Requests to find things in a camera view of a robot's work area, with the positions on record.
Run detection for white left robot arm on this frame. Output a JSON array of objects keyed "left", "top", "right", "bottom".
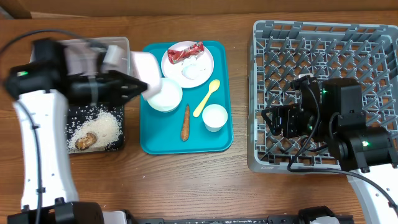
[{"left": 5, "top": 37, "right": 160, "bottom": 223}]

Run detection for brown food scraps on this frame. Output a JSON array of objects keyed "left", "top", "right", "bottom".
[{"left": 75, "top": 133, "right": 97, "bottom": 151}]

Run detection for white round plate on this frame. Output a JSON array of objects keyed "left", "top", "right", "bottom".
[{"left": 160, "top": 41, "right": 214, "bottom": 88}]

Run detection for black waste tray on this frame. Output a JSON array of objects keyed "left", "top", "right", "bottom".
[{"left": 65, "top": 104, "right": 126, "bottom": 154}]

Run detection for white plastic cup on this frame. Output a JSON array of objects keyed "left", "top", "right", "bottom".
[{"left": 202, "top": 104, "right": 228, "bottom": 132}]

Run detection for orange carrot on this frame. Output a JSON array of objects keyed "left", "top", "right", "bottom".
[{"left": 181, "top": 105, "right": 190, "bottom": 141}]

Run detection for pink white bowl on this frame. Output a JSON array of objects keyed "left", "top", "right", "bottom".
[{"left": 130, "top": 51, "right": 162, "bottom": 100}]

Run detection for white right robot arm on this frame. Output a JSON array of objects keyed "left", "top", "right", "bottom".
[{"left": 261, "top": 74, "right": 397, "bottom": 223}]

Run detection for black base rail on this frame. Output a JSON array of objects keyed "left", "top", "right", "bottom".
[{"left": 102, "top": 205, "right": 355, "bottom": 224}]

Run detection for cream white bowl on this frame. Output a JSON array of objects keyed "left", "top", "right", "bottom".
[{"left": 147, "top": 78, "right": 183, "bottom": 113}]

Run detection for white rice pile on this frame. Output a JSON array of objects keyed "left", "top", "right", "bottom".
[{"left": 67, "top": 107, "right": 123, "bottom": 152}]

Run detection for clear plastic bin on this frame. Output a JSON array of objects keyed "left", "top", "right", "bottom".
[{"left": 29, "top": 36, "right": 131, "bottom": 78}]

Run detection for white tissue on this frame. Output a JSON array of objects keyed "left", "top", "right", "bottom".
[{"left": 182, "top": 56, "right": 206, "bottom": 80}]

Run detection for red wrapper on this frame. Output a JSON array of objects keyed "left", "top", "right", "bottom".
[{"left": 167, "top": 42, "right": 205, "bottom": 64}]

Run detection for yellow plastic spoon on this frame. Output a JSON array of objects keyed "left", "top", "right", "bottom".
[{"left": 193, "top": 79, "right": 221, "bottom": 118}]

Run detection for grey dish rack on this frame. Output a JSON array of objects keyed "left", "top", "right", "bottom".
[{"left": 247, "top": 20, "right": 397, "bottom": 174}]

